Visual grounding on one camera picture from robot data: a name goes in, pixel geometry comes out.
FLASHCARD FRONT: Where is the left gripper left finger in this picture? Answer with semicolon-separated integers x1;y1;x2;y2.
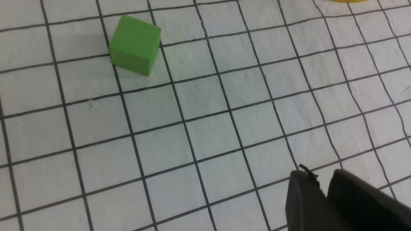
285;164;350;231

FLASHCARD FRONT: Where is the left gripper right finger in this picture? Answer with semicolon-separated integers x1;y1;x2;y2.
327;169;411;231

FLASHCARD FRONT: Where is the bamboo steamer tray yellow rim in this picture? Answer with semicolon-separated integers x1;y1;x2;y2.
330;0;368;4

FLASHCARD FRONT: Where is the white grid tablecloth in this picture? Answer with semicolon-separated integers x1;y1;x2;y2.
0;0;411;231

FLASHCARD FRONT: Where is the green foam cube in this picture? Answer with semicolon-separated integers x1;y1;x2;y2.
109;15;162;76

